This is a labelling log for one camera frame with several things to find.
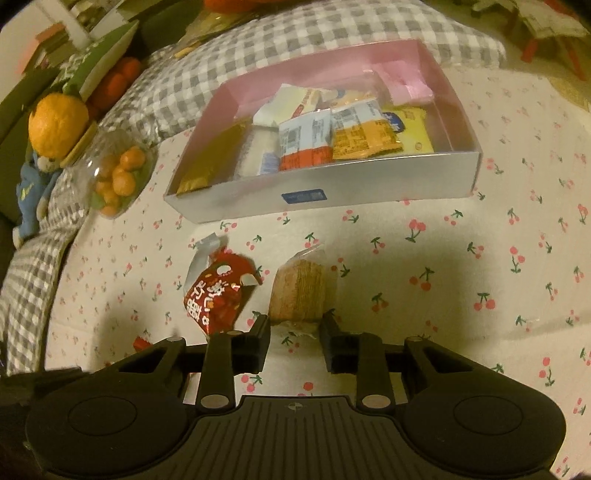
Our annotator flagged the red orange plush pillow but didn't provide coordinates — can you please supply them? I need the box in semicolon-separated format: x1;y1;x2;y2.
204;0;281;14

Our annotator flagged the pink paper card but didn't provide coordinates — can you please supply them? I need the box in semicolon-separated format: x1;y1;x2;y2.
374;60;435;106

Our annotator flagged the silver box with pink interior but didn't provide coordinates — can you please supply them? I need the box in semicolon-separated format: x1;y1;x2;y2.
164;40;482;223

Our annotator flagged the white rice cracker packet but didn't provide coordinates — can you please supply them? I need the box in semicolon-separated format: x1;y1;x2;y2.
233;126;280;180

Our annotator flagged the grey white checkered cushion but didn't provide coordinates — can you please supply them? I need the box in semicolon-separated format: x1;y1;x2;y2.
1;1;506;375

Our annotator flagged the orange red snack packet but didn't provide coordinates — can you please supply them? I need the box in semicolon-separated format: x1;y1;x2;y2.
279;109;332;171

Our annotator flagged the gold foil snack bar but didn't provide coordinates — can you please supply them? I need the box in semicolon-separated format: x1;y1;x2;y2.
176;119;250;195

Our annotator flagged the small red plush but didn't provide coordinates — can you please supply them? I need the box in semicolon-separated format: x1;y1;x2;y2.
86;57;143;120

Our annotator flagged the glass jar with kumquats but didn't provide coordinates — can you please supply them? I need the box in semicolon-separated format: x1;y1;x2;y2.
64;127;155;219

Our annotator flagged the small white snack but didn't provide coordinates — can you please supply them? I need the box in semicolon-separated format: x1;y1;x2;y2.
252;84;322;128

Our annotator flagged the orange yellow snack packet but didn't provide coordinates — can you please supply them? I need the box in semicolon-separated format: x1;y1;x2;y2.
332;98;403;161

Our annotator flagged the red plastic stool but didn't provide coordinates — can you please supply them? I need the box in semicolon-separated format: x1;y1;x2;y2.
514;27;590;82

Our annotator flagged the cherry print cloth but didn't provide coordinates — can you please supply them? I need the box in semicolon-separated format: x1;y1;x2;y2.
45;69;590;478

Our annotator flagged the blue plush doll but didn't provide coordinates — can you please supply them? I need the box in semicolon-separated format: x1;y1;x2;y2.
12;150;62;249

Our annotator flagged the clear wafer biscuit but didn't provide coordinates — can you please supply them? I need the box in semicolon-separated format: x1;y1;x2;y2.
267;244;338;331

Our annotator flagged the large orange fruit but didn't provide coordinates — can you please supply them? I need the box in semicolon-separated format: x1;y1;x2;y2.
28;92;89;160

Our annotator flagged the white blue snack packet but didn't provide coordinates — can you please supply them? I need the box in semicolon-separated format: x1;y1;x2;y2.
318;88;377;110

